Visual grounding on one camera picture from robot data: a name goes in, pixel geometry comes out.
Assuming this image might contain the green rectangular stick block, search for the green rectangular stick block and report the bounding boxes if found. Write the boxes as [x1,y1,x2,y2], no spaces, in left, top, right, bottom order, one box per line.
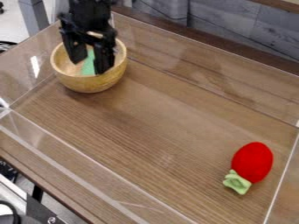
[80,49,96,76]

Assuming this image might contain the brown wooden bowl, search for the brown wooden bowl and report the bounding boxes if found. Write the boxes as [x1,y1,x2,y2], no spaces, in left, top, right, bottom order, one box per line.
[51,38,128,94]

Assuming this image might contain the black table leg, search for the black table leg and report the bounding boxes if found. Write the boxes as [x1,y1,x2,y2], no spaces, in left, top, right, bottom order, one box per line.
[32,185,43,203]

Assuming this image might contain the black bracket with bolt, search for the black bracket with bolt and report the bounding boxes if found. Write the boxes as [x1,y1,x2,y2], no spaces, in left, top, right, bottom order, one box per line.
[26,196,67,224]

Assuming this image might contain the clear acrylic tray walls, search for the clear acrylic tray walls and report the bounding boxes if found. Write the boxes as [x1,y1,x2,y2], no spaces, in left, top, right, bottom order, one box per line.
[0,11,299,224]

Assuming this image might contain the red plush strawberry toy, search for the red plush strawberry toy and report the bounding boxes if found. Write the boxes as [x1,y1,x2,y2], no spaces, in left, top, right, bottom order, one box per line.
[223,142,275,195]

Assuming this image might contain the black cable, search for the black cable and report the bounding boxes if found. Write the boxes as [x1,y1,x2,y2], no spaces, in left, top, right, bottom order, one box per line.
[0,200,22,224]

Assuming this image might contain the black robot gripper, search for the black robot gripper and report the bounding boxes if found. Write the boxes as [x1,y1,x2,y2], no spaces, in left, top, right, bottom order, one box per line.
[59,0,118,74]

